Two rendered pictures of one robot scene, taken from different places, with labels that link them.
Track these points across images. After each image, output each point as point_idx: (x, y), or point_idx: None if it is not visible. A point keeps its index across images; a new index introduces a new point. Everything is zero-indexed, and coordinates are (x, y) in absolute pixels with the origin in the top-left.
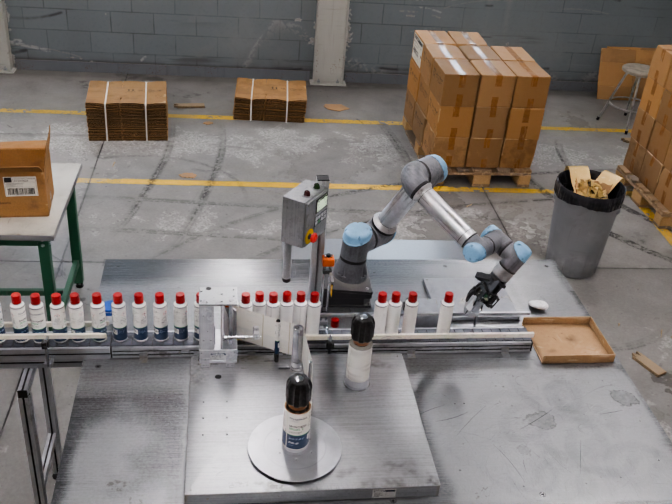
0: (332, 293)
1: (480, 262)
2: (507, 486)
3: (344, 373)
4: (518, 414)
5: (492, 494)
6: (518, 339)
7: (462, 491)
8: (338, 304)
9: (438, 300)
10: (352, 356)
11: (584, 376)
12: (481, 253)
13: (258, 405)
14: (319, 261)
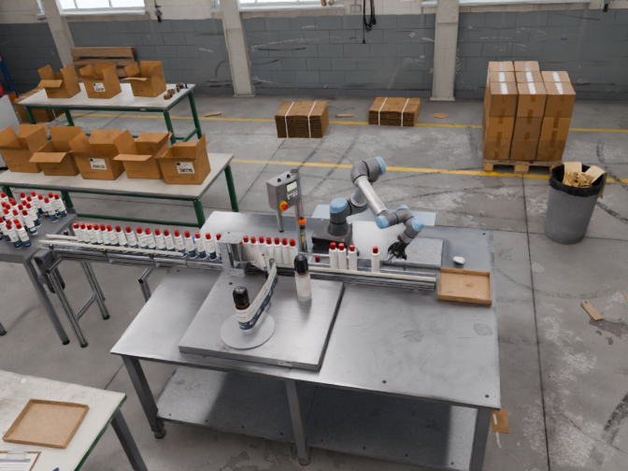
0: (321, 241)
1: (436, 228)
2: (364, 373)
3: None
4: (400, 330)
5: (351, 376)
6: (425, 281)
7: (335, 370)
8: (326, 248)
9: None
10: (296, 280)
11: (463, 311)
12: (384, 223)
13: None
14: None
